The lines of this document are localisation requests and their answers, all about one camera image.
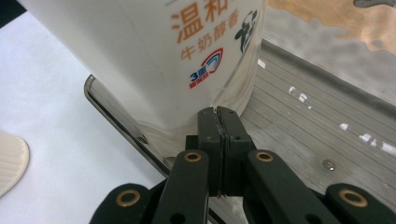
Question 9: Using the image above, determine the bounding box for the pale green ribbed pump bottle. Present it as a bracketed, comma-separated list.
[0, 130, 31, 198]

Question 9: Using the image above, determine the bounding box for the cream pump bottle orange label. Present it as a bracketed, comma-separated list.
[17, 0, 269, 161]

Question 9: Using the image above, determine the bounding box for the metal mesh basket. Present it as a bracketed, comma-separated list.
[83, 38, 396, 224]

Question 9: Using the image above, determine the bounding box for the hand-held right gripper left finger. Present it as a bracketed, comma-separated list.
[185, 106, 225, 198]

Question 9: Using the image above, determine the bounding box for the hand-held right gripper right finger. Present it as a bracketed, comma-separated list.
[216, 105, 257, 197]

